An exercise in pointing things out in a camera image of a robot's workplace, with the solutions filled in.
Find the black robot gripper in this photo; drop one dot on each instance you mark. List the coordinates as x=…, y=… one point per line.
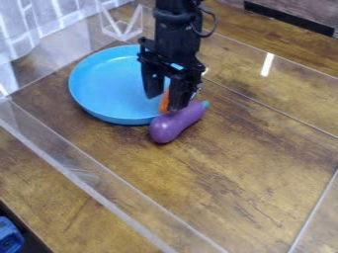
x=169, y=54

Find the orange toy carrot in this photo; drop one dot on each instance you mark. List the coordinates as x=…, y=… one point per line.
x=165, y=101

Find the blue round plastic tray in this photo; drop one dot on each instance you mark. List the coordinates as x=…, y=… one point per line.
x=106, y=86

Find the purple toy eggplant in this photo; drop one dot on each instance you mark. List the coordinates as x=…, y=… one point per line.
x=170, y=124

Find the white patterned curtain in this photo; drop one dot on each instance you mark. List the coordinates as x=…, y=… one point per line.
x=30, y=20

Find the black baseboard strip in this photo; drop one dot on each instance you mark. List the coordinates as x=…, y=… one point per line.
x=289, y=18

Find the blue object at corner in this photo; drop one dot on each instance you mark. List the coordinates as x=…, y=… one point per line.
x=11, y=237

